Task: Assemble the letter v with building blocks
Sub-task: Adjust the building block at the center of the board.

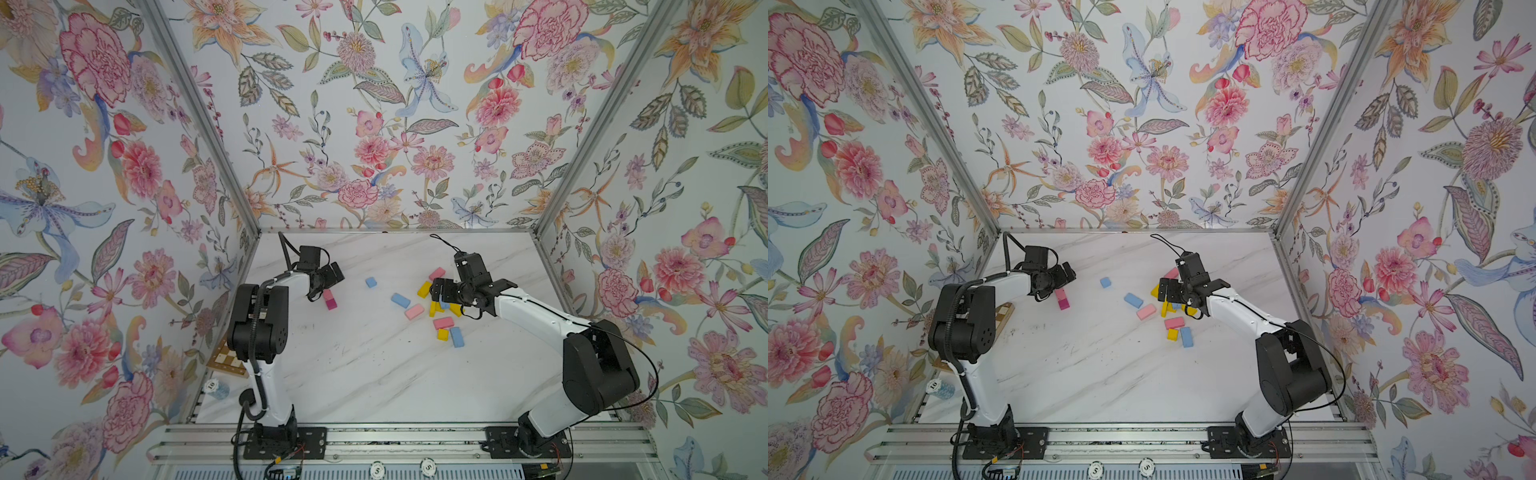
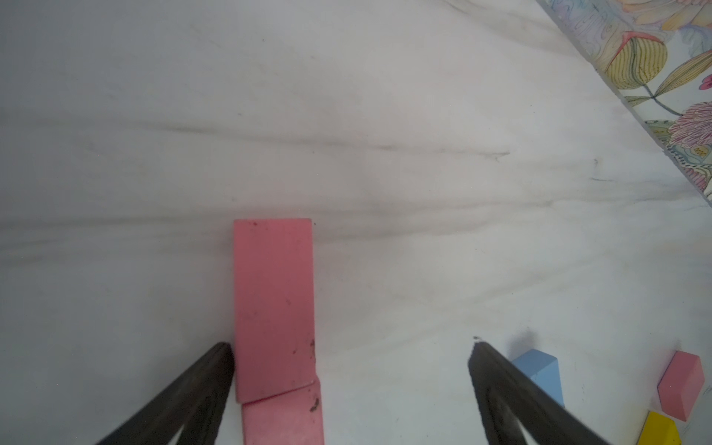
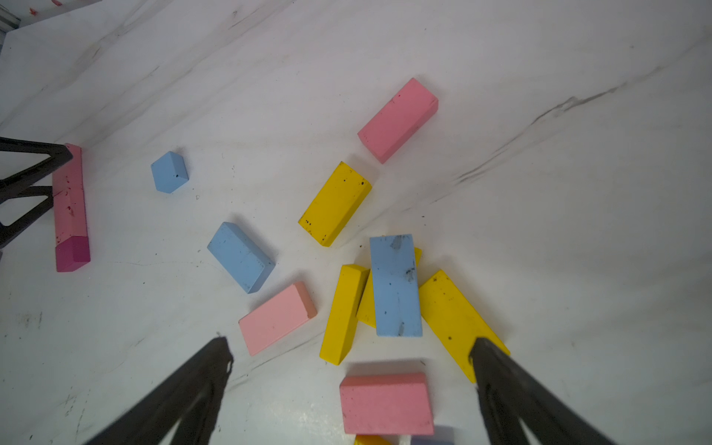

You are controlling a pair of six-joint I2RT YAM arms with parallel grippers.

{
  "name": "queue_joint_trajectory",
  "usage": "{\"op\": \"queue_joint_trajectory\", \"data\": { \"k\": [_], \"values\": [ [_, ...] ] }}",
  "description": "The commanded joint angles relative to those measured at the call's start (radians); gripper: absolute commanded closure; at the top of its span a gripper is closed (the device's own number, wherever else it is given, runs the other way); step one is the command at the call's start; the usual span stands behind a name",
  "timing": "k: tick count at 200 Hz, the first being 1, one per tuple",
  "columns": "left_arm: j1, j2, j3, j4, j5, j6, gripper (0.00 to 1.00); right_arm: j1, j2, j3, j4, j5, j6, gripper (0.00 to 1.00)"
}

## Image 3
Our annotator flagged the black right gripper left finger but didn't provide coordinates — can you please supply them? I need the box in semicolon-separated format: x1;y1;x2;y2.
88;337;234;444

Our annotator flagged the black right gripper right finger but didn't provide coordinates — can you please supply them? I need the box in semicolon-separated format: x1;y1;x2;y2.
469;337;612;444

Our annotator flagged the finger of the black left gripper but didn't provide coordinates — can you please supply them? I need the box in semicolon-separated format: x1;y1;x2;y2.
1;137;73;248

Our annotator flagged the magenta small cube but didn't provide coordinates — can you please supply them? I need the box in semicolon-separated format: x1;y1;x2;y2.
55;237;91;273

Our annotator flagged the light pink block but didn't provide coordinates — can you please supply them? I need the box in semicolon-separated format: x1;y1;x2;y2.
238;281;317;356

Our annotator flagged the small blue cube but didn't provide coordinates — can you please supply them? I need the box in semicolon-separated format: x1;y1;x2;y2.
150;151;189;194

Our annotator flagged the pink rectangular block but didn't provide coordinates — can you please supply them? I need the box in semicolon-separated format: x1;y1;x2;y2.
358;78;439;164

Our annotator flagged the yellow angled block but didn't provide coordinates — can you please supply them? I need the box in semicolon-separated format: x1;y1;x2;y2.
419;270;511;384

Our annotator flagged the blue block on yellow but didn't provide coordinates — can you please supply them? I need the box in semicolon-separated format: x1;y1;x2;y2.
370;234;423;337

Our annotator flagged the light blue long block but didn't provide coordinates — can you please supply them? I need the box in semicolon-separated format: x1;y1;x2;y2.
208;222;276;294

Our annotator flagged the small yellow cube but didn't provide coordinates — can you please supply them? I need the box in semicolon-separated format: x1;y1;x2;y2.
354;435;392;445

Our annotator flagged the yellow upright block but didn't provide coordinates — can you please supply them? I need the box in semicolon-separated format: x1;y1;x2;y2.
319;264;370;365

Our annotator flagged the yellow rectangular block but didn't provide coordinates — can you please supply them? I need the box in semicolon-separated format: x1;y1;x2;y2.
299;162;372;247

